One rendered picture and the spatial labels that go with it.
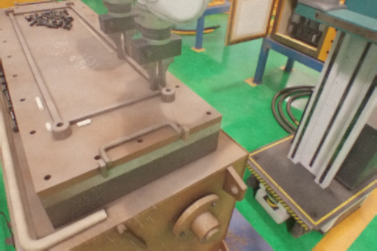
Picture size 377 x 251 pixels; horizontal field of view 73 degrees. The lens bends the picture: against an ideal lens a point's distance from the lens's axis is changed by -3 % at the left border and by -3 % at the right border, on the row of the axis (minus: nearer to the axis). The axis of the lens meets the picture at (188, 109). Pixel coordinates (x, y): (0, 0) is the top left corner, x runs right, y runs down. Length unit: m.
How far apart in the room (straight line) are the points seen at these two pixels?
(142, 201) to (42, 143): 0.26
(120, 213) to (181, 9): 0.46
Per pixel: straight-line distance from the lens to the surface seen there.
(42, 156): 0.63
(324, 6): 1.50
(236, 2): 2.82
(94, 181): 0.60
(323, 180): 2.06
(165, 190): 0.68
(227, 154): 0.78
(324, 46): 3.03
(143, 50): 0.68
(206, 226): 0.75
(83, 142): 0.63
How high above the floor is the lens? 1.78
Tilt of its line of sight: 37 degrees down
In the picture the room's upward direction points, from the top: 4 degrees clockwise
